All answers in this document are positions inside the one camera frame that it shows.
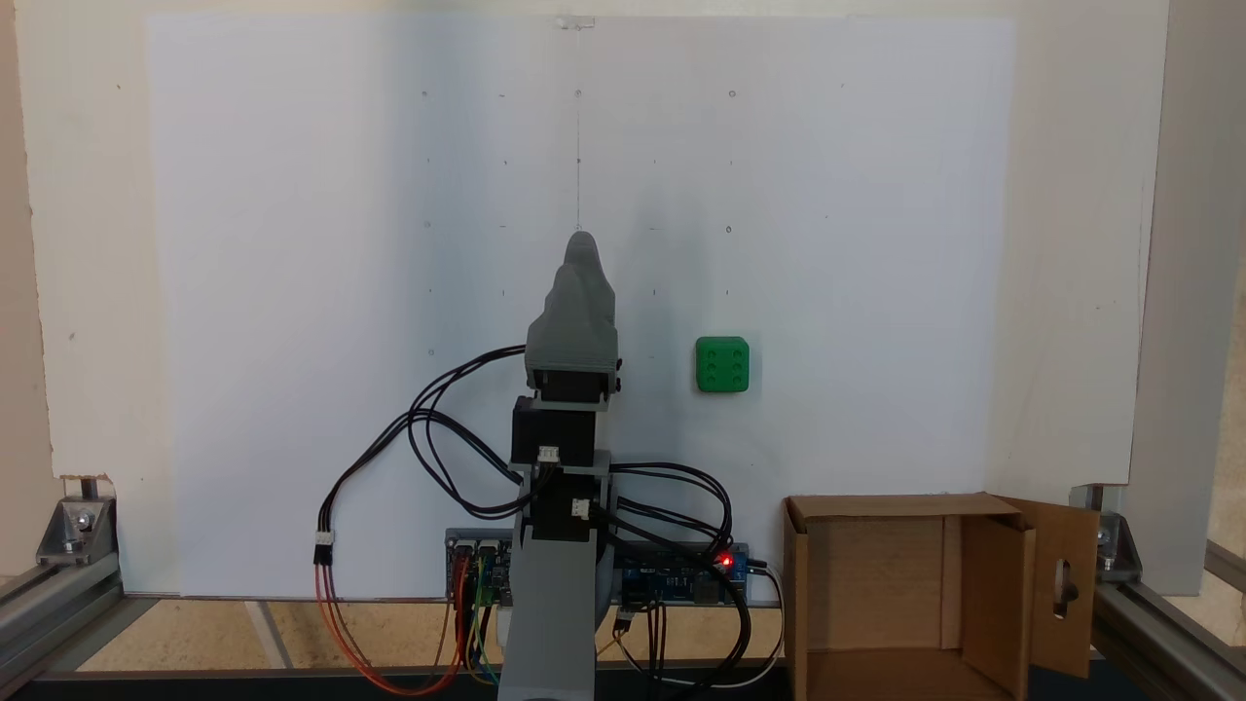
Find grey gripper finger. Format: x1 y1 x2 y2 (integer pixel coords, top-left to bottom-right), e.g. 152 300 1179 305
576 232 620 342
529 232 581 342

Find green dice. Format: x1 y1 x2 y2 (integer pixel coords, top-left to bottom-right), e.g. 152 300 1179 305
695 336 751 393

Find blue circuit board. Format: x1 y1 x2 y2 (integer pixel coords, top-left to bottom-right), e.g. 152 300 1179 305
618 541 751 608

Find white paper sheet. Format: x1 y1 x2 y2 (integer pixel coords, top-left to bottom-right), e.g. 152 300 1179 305
146 15 1018 597

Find cardboard box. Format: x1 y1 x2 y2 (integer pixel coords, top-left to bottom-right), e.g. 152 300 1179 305
784 492 1101 701

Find black servo cable loops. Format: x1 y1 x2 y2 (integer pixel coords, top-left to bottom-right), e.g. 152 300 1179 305
407 346 531 519

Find circuit board with jumper wires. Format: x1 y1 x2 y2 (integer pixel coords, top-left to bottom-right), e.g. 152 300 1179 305
446 529 514 607

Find coloured jumper wires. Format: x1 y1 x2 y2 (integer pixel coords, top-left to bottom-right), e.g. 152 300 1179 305
463 553 503 688

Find black power cable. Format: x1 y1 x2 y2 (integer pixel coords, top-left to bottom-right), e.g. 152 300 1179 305
599 462 756 687

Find black cable with white connector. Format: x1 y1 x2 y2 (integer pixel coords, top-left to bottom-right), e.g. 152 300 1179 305
313 407 531 568

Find white wire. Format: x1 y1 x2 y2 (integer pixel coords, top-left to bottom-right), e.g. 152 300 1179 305
623 563 786 690

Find red orange wire bundle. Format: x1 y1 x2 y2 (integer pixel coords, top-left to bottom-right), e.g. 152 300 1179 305
313 557 470 697

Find metal corner bracket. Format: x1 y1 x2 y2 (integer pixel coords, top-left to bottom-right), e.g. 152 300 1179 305
37 495 119 568
1071 484 1142 583

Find aluminium frame rail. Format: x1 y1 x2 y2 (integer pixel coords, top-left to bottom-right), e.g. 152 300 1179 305
1090 540 1246 701
0 557 126 694

